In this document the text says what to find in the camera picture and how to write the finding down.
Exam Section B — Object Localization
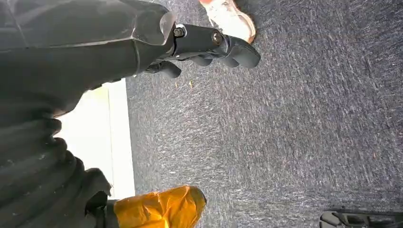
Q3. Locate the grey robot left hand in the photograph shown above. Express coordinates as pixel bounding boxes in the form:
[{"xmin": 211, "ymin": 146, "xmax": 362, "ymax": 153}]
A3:
[{"xmin": 0, "ymin": 0, "xmax": 261, "ymax": 228}]

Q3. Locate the robot left arm ribbed sleeve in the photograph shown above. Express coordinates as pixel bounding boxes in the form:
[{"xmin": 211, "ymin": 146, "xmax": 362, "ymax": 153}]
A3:
[{"xmin": 0, "ymin": 105, "xmax": 95, "ymax": 228}]

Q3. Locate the white shoe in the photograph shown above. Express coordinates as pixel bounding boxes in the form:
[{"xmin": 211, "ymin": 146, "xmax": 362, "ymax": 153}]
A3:
[{"xmin": 198, "ymin": 0, "xmax": 257, "ymax": 44}]

